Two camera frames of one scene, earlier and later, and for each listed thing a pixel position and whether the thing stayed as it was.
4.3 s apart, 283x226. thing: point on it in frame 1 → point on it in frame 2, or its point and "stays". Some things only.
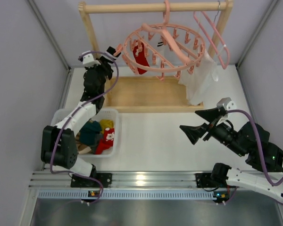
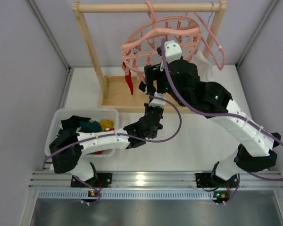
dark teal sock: [88, 132] stays
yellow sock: [104, 123] stays
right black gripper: [210, 128] → [150, 74]
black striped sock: [110, 52] → [142, 86]
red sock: [141, 58] → [129, 79]
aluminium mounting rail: [130, 180] stays
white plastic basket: [108, 114] stays
